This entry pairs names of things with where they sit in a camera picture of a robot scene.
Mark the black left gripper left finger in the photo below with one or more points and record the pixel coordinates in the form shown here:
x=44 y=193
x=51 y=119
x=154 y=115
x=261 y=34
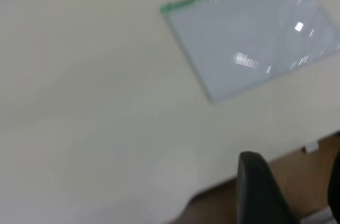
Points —
x=260 y=194

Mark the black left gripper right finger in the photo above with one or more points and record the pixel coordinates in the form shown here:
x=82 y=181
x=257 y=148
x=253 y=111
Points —
x=335 y=192

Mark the clear bag with green zipper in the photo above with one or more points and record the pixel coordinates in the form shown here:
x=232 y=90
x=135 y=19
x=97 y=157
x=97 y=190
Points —
x=239 y=35

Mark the green zipper slider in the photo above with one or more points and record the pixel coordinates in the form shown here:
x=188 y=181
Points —
x=166 y=8

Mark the small white table edge clip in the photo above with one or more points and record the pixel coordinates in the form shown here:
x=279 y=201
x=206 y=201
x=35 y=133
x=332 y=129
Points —
x=312 y=147

